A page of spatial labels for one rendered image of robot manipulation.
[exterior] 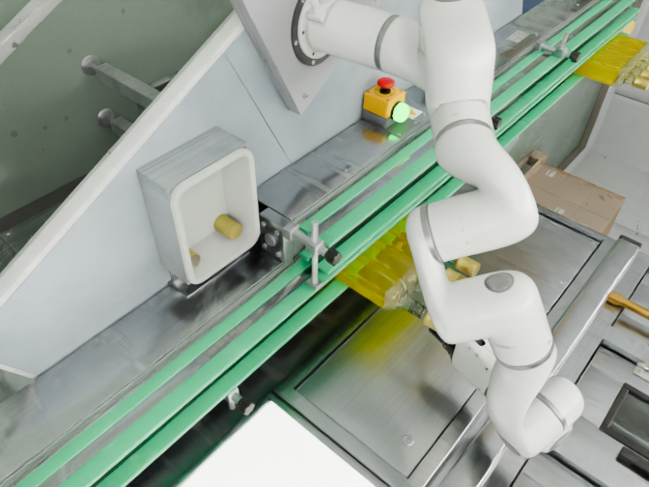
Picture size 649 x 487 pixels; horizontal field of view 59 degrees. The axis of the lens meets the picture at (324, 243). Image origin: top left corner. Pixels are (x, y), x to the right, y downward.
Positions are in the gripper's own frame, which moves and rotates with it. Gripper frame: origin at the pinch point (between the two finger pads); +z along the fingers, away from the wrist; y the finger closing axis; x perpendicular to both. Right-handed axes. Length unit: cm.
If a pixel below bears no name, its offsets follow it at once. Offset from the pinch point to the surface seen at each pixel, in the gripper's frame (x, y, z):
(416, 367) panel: 3.7, -12.8, 1.0
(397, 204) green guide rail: -11.0, 5.8, 27.9
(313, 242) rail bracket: 17.0, 16.5, 19.4
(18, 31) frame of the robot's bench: 44, 36, 91
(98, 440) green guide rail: 63, 5, 12
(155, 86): 17, 14, 93
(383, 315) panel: 0.8, -12.9, 15.7
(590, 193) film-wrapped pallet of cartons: -366, -244, 149
